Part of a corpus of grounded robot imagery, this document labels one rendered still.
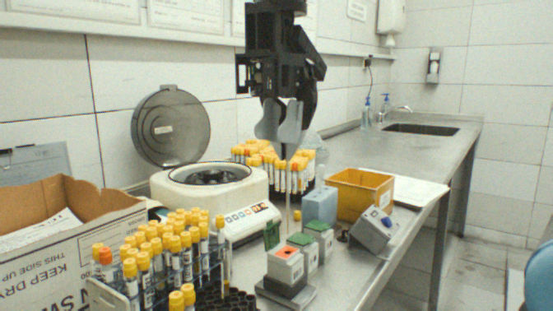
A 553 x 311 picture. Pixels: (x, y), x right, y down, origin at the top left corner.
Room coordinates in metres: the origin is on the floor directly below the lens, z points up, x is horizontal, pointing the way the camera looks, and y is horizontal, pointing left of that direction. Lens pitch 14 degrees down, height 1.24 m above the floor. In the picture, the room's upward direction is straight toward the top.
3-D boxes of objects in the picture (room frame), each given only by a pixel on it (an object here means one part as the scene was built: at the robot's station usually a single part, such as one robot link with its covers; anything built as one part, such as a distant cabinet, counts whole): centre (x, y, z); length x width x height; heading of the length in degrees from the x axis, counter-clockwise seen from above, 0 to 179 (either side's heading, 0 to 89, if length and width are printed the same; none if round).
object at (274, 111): (0.49, 0.02, 1.15); 0.06 x 0.03 x 0.09; 145
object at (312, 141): (1.46, -0.11, 0.94); 0.20 x 0.17 x 0.14; 118
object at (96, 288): (0.51, 0.18, 0.91); 0.20 x 0.10 x 0.07; 146
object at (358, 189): (0.83, -0.20, 0.92); 0.13 x 0.13 x 0.10; 53
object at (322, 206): (0.72, -0.09, 0.92); 0.10 x 0.07 x 0.10; 148
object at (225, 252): (0.47, 0.08, 0.93); 0.01 x 0.01 x 0.10; 57
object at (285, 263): (0.51, -0.01, 0.92); 0.05 x 0.04 x 0.06; 55
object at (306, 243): (0.57, -0.04, 0.91); 0.05 x 0.04 x 0.07; 56
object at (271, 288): (0.51, -0.01, 0.89); 0.09 x 0.05 x 0.04; 55
